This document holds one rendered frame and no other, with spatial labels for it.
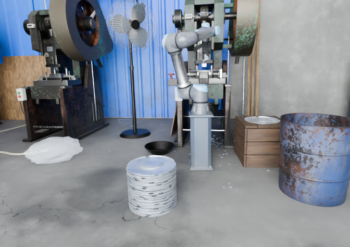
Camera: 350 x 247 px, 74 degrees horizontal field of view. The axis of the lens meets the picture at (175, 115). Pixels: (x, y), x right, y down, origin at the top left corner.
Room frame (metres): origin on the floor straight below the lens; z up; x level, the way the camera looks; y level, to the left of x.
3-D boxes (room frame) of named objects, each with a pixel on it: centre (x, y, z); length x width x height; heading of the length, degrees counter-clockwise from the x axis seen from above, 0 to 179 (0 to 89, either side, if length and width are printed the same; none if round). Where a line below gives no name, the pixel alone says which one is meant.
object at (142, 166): (1.30, 0.15, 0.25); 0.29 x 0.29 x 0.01
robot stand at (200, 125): (1.84, -0.21, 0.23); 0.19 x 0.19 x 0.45; 88
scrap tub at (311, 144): (1.40, -0.88, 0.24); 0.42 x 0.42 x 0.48
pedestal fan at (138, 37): (3.21, 0.49, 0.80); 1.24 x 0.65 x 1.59; 171
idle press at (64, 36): (3.22, 1.32, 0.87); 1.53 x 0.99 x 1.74; 169
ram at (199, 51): (2.56, -0.33, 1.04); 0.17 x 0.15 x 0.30; 171
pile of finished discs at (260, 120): (1.97, -0.75, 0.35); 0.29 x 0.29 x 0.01
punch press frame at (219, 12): (2.74, -0.35, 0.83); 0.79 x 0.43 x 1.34; 171
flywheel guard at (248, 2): (2.65, -0.68, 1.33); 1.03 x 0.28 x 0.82; 171
